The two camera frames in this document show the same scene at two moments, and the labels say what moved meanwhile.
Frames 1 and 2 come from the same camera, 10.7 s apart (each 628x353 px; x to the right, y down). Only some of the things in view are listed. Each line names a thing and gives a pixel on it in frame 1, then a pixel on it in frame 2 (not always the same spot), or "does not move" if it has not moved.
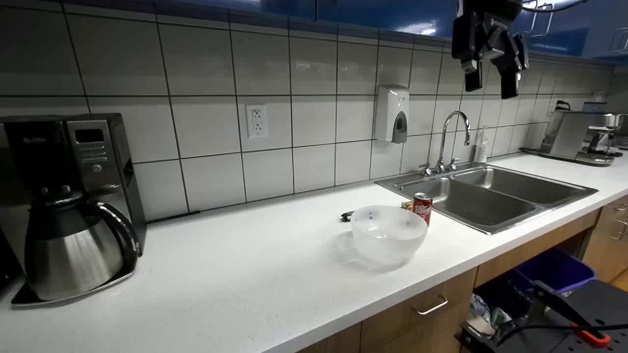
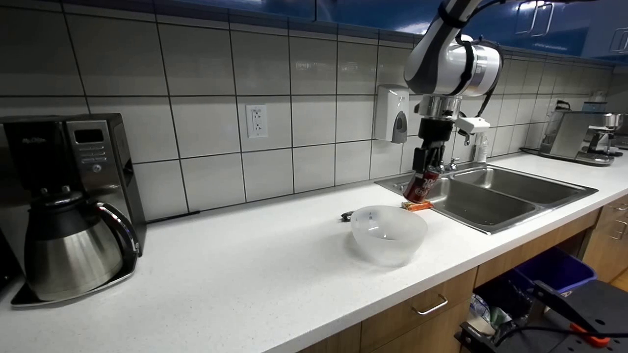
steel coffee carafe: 77,247 does not move
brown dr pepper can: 423,204 → 421,186
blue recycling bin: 558,270 does not move
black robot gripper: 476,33 → 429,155
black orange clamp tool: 570,312 does not move
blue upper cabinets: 595,29 does not move
